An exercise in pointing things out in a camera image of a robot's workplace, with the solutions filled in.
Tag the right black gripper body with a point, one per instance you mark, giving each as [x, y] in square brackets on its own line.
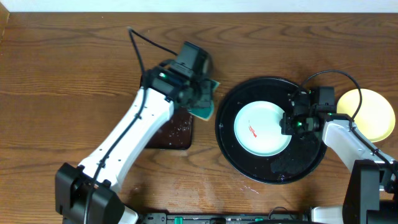
[293, 124]

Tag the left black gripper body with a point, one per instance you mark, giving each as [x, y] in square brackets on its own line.
[203, 98]

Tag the green yellow sponge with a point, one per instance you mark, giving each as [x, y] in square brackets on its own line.
[203, 104]

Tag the mint plate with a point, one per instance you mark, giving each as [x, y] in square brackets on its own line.
[257, 129]

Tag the yellow plate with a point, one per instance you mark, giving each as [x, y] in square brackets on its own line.
[376, 118]

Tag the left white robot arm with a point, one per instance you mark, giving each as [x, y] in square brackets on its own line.
[88, 193]

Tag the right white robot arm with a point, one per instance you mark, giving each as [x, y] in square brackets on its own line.
[371, 196]

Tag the round black tray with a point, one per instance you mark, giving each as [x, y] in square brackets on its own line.
[298, 159]

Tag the dark brown rectangular tray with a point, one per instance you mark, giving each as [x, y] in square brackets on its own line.
[174, 133]

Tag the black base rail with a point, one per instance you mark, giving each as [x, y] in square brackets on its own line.
[163, 218]

